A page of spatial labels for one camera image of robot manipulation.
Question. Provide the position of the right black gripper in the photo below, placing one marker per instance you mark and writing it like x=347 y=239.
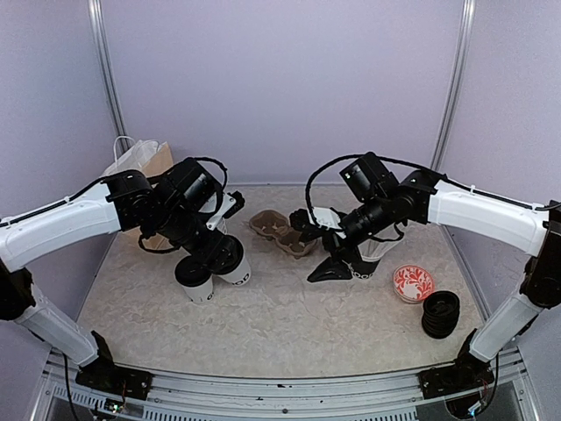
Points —
x=338 y=246

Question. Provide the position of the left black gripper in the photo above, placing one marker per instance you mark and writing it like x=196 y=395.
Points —
x=214 y=253

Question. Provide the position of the stack of white paper cups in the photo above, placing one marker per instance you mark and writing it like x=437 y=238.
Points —
x=239 y=271

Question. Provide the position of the black cup lid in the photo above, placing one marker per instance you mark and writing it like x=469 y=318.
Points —
x=189 y=273

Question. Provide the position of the single white paper cup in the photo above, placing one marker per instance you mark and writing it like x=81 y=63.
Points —
x=201 y=293

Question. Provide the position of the brown cardboard cup carrier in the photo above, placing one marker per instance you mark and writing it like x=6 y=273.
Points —
x=275 y=227

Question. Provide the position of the stack of black cup lids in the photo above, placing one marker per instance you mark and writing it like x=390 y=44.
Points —
x=441 y=311

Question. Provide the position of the brown paper bag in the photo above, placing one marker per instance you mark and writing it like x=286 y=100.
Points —
x=150 y=157

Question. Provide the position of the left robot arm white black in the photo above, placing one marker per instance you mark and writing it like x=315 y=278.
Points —
x=185 y=205

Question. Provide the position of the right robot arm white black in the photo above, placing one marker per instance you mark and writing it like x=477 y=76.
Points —
x=428 y=197

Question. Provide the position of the black cup holding straws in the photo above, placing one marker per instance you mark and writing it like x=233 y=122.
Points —
x=363 y=269

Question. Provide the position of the red white patterned bowl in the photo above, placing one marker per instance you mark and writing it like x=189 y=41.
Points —
x=413 y=284

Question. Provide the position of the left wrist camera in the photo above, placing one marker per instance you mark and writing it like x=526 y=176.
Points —
x=233 y=202

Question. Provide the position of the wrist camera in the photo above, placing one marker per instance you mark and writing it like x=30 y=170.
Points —
x=233 y=202
x=317 y=218

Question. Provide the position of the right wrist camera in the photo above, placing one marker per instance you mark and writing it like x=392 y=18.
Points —
x=317 y=218

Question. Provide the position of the aluminium front frame rail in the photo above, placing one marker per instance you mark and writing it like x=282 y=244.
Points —
x=391 y=393

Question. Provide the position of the left aluminium corner post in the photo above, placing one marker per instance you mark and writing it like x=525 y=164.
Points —
x=95 y=9

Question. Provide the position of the aluminium corner post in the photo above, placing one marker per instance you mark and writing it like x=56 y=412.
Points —
x=457 y=76
x=95 y=9

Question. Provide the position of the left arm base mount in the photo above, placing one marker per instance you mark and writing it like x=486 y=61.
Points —
x=104 y=375

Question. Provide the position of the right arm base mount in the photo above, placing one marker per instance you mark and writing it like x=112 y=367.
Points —
x=456 y=379

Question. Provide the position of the right aluminium corner post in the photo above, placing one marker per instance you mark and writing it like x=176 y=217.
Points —
x=457 y=76

